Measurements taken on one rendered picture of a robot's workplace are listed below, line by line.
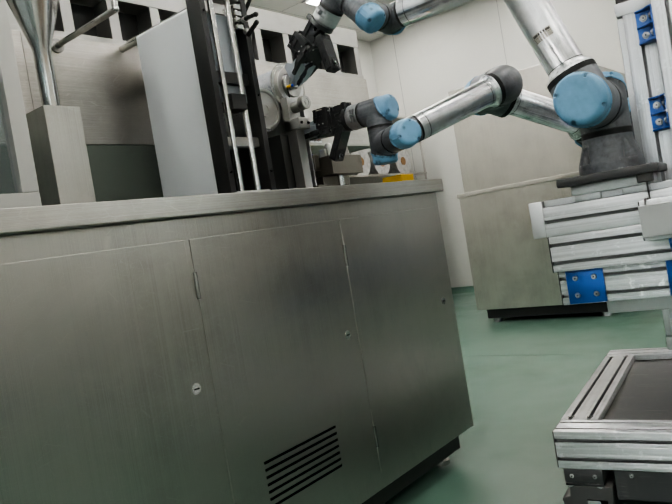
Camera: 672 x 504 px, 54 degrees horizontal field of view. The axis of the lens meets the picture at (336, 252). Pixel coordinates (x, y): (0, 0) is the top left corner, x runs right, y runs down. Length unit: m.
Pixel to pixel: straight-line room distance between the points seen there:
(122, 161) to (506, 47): 5.11
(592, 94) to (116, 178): 1.28
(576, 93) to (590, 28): 4.87
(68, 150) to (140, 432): 0.69
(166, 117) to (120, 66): 0.25
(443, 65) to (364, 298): 5.37
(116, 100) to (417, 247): 0.99
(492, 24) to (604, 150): 5.17
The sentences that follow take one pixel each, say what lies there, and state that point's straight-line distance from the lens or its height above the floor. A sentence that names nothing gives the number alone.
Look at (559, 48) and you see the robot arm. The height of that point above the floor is 1.11.
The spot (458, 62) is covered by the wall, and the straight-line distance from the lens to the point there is 6.91.
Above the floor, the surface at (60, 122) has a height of 1.13.
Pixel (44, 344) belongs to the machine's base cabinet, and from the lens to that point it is 1.20.
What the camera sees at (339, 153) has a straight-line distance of 2.03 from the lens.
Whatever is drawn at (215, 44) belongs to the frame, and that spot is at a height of 1.29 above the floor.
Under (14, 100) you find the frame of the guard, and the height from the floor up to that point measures 1.09.
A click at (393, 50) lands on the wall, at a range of 7.33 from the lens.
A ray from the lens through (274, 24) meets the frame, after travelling 2.66.
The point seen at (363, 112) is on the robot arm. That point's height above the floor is 1.11.
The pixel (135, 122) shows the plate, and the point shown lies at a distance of 2.10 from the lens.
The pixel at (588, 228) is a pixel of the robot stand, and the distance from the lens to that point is 1.71.
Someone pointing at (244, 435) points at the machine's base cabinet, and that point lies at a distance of 1.46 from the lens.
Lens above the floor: 0.77
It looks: 1 degrees down
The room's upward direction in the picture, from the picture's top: 9 degrees counter-clockwise
